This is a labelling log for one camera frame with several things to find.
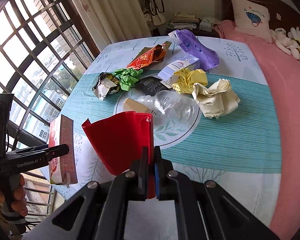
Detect tissue box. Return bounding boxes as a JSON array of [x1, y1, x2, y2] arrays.
[[199, 16, 215, 32]]

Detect beige cardboard piece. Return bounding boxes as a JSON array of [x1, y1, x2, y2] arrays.
[[122, 98, 151, 114]]

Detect orange snack wrapper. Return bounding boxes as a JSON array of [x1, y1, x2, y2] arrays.
[[126, 41, 172, 70]]

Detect pale purple small box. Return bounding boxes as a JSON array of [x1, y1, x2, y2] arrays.
[[158, 55, 200, 89]]

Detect stack of papers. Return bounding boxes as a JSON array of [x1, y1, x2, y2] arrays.
[[167, 12, 200, 30]]

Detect cream crumpled paper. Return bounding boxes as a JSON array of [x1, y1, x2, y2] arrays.
[[192, 79, 241, 119]]

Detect cream curtain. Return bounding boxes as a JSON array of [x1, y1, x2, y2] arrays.
[[72, 0, 151, 51]]

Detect dark wooden headboard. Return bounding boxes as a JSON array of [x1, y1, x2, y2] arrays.
[[221, 0, 300, 30]]

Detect pink bed sheet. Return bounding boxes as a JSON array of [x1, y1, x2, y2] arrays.
[[215, 20, 300, 239]]

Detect dark nightstand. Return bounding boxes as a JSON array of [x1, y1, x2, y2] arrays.
[[149, 26, 221, 39]]

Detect tree pattern tablecloth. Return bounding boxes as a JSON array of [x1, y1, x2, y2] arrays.
[[56, 36, 281, 225]]

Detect red white carton box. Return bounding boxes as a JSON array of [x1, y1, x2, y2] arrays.
[[49, 114, 78, 185]]

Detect white plush toy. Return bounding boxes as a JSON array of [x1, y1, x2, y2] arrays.
[[270, 27, 300, 62]]

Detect clear plastic bottle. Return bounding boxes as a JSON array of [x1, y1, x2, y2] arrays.
[[137, 90, 198, 123]]

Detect purple plastic bag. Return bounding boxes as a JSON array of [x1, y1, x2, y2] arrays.
[[168, 29, 220, 71]]

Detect left hand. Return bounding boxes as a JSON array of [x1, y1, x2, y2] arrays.
[[0, 175, 28, 218]]

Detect window with black grille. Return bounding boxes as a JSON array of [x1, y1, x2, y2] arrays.
[[0, 0, 101, 221]]

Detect white embroidered pillow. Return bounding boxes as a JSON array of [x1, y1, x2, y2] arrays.
[[231, 0, 272, 43]]

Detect yellow crumpled paper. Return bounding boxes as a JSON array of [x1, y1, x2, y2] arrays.
[[172, 68, 208, 94]]

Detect black gold snack bag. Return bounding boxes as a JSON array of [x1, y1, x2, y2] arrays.
[[92, 72, 120, 101]]

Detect black flat packet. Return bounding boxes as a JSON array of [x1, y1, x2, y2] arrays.
[[135, 76, 168, 96]]

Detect green crumpled paper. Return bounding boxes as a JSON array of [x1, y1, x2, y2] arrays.
[[113, 68, 143, 91]]

